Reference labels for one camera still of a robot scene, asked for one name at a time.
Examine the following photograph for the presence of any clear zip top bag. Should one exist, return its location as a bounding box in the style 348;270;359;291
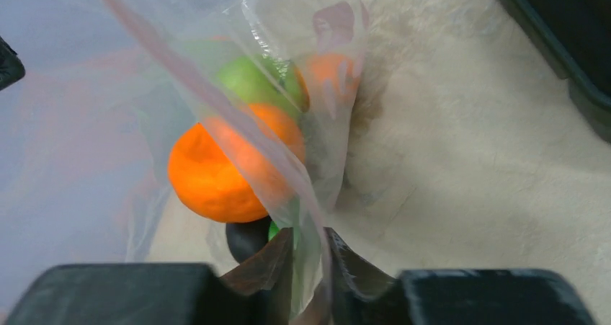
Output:
1;0;368;319

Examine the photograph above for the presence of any toy orange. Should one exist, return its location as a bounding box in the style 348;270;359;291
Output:
167;117;294;223

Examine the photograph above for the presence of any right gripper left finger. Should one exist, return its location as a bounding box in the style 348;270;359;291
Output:
6;228;293;324

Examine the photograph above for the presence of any toy mango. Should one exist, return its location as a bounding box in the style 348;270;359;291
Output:
295;53;362;110

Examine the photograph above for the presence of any toy purple eggplant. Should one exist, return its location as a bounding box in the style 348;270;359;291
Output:
225;216;272;264

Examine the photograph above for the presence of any black plastic toolbox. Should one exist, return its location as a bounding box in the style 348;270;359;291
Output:
499;0;610;142

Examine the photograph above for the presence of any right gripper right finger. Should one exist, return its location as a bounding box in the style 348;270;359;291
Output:
326;228;595;325

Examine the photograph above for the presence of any toy green bean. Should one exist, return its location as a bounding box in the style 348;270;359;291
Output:
267;221;300;249

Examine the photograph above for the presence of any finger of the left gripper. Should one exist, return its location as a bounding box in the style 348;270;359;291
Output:
0;38;25;91

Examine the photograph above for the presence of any toy green apple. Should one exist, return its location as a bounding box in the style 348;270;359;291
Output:
215;55;309;120

